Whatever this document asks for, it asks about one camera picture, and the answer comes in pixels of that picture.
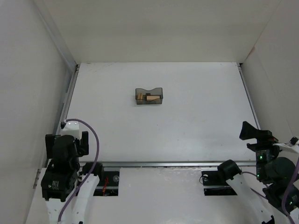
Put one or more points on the aluminium right rail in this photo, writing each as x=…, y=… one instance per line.
x=239, y=65

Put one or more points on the aluminium rail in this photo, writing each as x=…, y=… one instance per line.
x=239, y=65
x=65, y=99
x=153, y=164

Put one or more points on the aluminium front rail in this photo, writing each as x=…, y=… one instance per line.
x=153, y=164

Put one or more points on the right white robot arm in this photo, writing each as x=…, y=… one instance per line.
x=278, y=174

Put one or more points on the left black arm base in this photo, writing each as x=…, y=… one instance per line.
x=109, y=184

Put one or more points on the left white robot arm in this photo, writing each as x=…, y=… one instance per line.
x=68, y=188

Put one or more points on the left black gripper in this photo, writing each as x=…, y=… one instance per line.
x=84, y=139

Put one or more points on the light wood cylinder block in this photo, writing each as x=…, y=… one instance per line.
x=139, y=96

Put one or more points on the smoky transparent plastic bin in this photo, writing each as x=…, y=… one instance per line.
x=155, y=91

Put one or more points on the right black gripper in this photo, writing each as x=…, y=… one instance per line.
x=261, y=143

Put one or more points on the light wood rectangular block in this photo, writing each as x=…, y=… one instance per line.
x=152, y=97

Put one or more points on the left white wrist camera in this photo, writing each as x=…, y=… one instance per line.
x=70, y=128

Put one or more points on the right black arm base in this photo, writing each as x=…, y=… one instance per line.
x=213, y=185

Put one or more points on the aluminium left rail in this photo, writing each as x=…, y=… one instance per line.
x=65, y=99

